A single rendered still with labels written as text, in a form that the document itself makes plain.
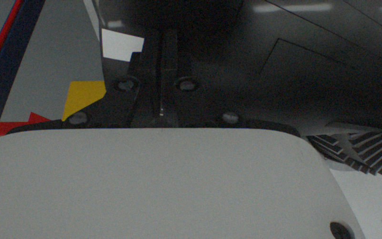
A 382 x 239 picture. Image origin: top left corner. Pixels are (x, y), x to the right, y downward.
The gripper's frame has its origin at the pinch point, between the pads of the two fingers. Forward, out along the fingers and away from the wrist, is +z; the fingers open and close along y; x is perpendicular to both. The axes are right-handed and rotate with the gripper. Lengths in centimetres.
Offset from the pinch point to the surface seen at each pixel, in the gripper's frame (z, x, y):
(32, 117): 1.3, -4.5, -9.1
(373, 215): 5, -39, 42
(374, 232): 3, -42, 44
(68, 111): 19.4, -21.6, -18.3
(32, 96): 66, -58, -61
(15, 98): 65, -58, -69
